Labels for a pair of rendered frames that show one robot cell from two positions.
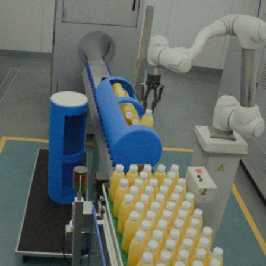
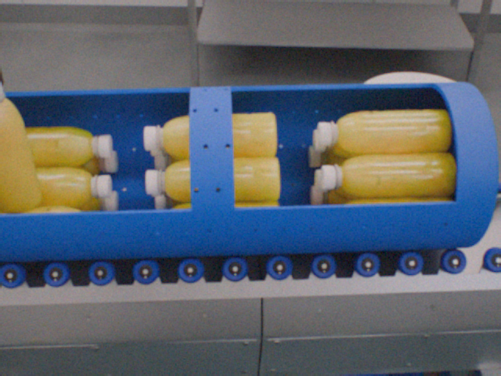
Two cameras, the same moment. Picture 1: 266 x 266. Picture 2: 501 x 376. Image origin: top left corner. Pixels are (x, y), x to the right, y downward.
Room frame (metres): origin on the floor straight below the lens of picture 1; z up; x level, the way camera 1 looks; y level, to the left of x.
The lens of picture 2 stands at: (2.58, -0.80, 1.73)
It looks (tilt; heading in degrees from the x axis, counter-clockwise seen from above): 36 degrees down; 103
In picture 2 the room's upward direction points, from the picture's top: straight up
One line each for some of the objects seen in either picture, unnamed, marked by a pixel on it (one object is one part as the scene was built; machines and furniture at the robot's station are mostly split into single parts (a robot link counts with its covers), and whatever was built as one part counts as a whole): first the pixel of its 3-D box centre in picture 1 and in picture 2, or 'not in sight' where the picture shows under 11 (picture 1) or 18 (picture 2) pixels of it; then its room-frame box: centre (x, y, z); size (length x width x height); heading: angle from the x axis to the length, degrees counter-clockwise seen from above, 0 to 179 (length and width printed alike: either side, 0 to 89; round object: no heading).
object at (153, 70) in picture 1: (155, 68); not in sight; (2.03, -0.05, 1.55); 0.09 x 0.09 x 0.06
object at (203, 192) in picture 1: (199, 184); not in sight; (1.73, -0.37, 1.05); 0.20 x 0.10 x 0.10; 15
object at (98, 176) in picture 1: (102, 183); not in sight; (1.76, 0.14, 0.95); 0.10 x 0.07 x 0.10; 105
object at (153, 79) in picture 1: (152, 81); not in sight; (2.03, -0.05, 1.47); 0.08 x 0.07 x 0.09; 105
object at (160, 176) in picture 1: (158, 184); not in sight; (1.76, -0.16, 1.00); 0.07 x 0.07 x 0.20
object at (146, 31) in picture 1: (137, 96); not in sight; (3.38, 0.03, 0.85); 0.06 x 0.06 x 1.70; 15
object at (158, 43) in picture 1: (159, 50); not in sight; (2.02, -0.06, 1.65); 0.13 x 0.11 x 0.16; 37
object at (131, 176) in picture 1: (131, 184); not in sight; (1.72, -0.01, 1.00); 0.07 x 0.07 x 0.20
